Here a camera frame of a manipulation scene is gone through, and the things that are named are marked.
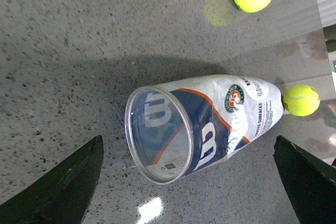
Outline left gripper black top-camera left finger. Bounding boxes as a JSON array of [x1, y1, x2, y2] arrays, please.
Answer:
[[1, 135, 104, 223]]

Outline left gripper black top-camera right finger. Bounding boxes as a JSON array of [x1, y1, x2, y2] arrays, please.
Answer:
[[274, 136, 335, 223]]

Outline clear Wilson tennis ball can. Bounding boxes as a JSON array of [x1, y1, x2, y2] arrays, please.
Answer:
[[124, 74, 283, 185]]

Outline Wilson 3 tennis ball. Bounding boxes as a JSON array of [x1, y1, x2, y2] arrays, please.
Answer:
[[282, 84, 320, 116]]

